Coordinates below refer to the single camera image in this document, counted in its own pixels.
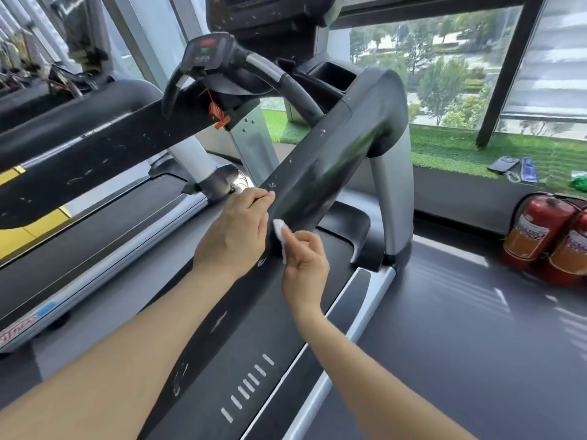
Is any person's left hand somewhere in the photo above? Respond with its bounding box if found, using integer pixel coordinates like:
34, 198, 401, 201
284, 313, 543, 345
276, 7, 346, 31
192, 188, 276, 278

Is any white wipe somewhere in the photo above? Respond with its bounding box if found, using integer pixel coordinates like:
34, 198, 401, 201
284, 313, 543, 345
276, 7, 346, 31
272, 219, 290, 264

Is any person's left forearm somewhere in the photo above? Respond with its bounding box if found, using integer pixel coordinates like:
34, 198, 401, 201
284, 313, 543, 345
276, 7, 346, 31
0, 257, 239, 440

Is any black smartphone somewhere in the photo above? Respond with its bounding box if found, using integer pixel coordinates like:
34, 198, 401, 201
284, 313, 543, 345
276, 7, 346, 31
487, 156, 521, 174

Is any black and grey treadmill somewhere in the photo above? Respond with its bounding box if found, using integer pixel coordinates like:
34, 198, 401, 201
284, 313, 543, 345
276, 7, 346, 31
0, 0, 415, 440

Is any red safety key clip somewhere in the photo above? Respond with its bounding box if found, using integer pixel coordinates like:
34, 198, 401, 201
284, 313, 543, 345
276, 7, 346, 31
204, 87, 230, 130

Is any green artificial grass strip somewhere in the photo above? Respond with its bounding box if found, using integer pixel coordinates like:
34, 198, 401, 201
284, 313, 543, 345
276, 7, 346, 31
263, 110, 587, 185

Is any person's right hand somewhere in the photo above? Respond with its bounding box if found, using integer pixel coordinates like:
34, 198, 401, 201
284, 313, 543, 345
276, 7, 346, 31
280, 225, 330, 324

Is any person's right forearm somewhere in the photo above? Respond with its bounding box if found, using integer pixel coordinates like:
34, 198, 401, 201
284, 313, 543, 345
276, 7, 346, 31
293, 299, 493, 440

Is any black neighbouring treadmill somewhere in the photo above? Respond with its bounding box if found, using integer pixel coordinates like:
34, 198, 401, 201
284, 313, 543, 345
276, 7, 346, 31
0, 0, 239, 354

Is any black window frame post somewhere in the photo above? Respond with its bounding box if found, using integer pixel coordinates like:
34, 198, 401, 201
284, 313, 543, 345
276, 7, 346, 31
475, 0, 549, 149

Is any red fire extinguisher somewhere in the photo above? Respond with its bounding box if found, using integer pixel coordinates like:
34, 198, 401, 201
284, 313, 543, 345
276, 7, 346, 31
500, 192, 577, 270
543, 200, 587, 286

